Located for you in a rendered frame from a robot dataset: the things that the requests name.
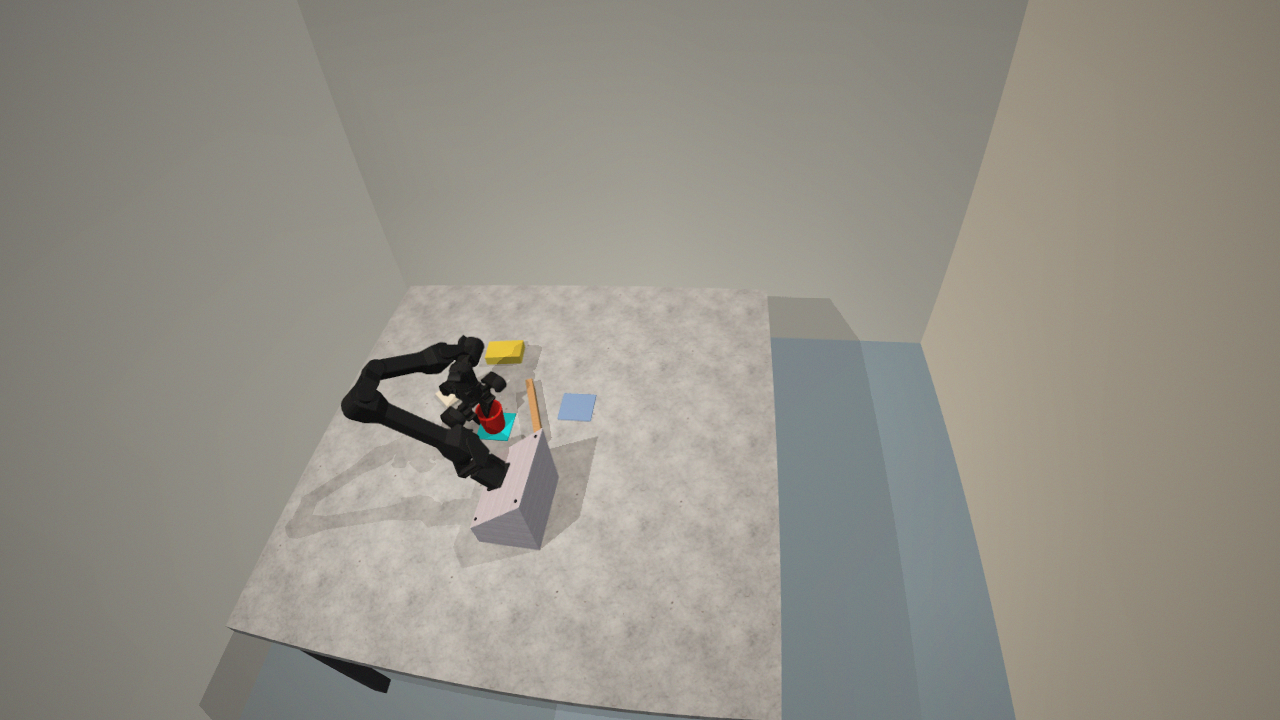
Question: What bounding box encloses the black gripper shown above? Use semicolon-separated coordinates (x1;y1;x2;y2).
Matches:
440;372;506;428

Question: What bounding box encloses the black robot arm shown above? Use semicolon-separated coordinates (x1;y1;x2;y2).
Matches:
340;334;509;491

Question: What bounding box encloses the red cup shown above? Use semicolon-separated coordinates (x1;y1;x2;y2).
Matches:
476;400;506;434

